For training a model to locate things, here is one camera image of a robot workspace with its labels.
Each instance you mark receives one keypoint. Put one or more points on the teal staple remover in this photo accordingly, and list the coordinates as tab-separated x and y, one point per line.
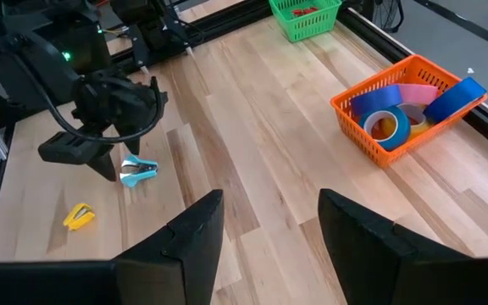
136	178

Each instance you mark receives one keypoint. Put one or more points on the large thin blue tape roll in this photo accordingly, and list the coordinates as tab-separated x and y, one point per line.
456	99

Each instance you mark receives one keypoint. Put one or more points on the black floor fan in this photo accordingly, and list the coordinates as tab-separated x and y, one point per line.
386	14

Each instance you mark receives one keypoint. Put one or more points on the yellow mini stapler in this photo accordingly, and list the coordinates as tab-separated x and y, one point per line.
79	217

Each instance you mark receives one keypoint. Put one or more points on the pink tape roll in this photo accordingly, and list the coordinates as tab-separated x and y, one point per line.
419	94

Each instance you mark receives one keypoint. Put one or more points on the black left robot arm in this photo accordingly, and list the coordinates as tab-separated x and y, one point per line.
57	42

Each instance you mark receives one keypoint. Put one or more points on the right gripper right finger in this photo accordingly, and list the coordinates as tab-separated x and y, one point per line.
369	254

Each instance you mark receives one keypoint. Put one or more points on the orange plastic basket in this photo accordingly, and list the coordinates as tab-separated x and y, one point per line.
354	135

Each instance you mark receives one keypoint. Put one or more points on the yellow tape roll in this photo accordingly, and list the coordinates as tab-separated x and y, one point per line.
422	125

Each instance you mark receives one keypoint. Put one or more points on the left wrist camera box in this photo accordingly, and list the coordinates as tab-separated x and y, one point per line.
70	148

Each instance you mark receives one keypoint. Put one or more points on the green plastic basket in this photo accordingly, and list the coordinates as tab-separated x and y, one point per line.
307	27

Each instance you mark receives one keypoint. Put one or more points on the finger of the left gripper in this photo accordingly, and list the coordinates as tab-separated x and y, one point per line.
106	167
130	140

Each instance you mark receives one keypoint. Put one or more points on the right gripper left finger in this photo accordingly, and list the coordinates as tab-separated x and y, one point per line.
180	254

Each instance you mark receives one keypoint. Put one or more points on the large red stapler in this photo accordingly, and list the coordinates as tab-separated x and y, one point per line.
300	12

